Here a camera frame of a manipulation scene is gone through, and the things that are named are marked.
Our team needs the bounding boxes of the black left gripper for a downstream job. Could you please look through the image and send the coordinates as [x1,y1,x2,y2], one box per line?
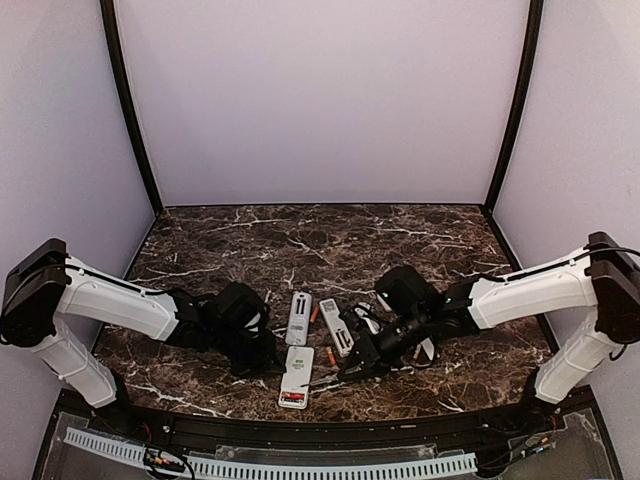
[210,324,287,380]

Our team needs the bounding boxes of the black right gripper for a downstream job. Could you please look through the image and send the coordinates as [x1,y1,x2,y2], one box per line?
[337,308,430,382]

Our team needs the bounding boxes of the orange battery of QR remote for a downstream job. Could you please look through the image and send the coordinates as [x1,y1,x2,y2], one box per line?
[326,347,337,367]

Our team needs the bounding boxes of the white remote with QR label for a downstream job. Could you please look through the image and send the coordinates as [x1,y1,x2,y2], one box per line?
[319,298,354,358]

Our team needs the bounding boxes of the clear handled screwdriver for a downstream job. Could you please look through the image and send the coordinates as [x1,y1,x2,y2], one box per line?
[299,376,338,388]

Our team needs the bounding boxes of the white remote with battery compartment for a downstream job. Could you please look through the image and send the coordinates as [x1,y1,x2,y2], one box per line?
[285,292,312,346]

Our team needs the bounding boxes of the white remote with green buttons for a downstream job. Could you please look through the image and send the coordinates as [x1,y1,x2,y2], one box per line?
[278,346,314,410]

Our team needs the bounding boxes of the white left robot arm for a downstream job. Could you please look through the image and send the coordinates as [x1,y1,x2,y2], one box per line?
[1,238,284,436]

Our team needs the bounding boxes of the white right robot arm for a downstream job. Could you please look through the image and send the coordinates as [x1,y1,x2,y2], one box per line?
[337,231,639,434]

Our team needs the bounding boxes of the red batteries in green-button remote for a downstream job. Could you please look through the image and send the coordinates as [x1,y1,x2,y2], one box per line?
[280,392,306,404]

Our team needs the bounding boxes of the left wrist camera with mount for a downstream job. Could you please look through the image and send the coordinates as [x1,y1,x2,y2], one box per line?
[213,282,270,337]

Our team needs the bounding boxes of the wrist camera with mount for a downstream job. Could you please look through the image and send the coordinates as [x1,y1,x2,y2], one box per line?
[339,265,442,343]
[213,282,270,337]

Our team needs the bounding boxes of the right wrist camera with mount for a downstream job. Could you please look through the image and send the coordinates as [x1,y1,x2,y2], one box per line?
[339,265,442,343]

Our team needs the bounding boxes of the black curved front rail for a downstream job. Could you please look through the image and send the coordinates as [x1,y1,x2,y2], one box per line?
[56,387,604,451]

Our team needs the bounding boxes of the white slotted cable duct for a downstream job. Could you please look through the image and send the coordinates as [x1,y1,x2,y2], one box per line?
[64,427,477,479]

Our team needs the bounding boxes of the black left rear frame post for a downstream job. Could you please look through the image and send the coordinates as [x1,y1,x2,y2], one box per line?
[99,0,164,216]

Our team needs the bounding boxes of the black frame post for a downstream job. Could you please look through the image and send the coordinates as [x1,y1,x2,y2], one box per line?
[99,0,164,216]
[483,0,544,217]

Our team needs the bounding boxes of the black right rear frame post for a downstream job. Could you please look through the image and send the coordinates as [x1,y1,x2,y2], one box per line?
[483,0,544,217]

